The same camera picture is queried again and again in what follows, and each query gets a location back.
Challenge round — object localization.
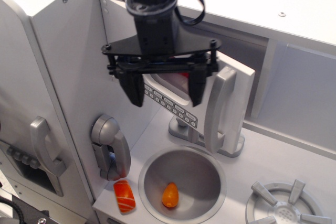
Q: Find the grey toy faucet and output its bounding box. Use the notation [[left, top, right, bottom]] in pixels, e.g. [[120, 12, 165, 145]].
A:
[[169, 116, 245, 158]]

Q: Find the black braided cable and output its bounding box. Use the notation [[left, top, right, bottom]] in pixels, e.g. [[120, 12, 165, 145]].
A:
[[0, 197, 49, 224]]

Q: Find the grey fridge ice dispenser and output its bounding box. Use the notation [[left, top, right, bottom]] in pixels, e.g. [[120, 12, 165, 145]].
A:
[[1, 140, 64, 197]]

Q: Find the grey microwave door handle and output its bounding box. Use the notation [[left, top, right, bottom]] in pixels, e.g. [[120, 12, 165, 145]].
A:
[[204, 67, 236, 153]]

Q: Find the red toy chili pepper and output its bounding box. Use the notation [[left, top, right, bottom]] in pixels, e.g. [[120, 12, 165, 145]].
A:
[[178, 72, 189, 79]]

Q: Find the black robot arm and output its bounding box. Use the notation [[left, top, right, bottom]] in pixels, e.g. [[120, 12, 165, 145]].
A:
[[102, 0, 220, 107]]

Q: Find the salmon sushi toy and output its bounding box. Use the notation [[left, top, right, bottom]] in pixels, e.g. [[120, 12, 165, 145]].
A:
[[113, 180, 136, 214]]

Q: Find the orange toy carrot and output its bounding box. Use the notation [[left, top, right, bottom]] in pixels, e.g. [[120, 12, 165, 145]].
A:
[[161, 183, 179, 208]]

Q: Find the white microwave door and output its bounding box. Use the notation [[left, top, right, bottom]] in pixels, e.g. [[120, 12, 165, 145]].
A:
[[143, 53, 255, 157]]

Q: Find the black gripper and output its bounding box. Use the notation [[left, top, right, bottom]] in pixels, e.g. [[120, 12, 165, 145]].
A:
[[101, 8, 220, 107]]

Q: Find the white toy fridge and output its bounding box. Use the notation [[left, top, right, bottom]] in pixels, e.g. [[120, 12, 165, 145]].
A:
[[0, 0, 116, 224]]

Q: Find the grey round sink bowl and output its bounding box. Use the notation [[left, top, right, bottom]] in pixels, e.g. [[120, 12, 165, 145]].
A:
[[138, 146, 227, 223]]

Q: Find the grey toy stove burner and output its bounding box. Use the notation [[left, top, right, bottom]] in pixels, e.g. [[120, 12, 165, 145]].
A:
[[245, 179, 332, 223]]

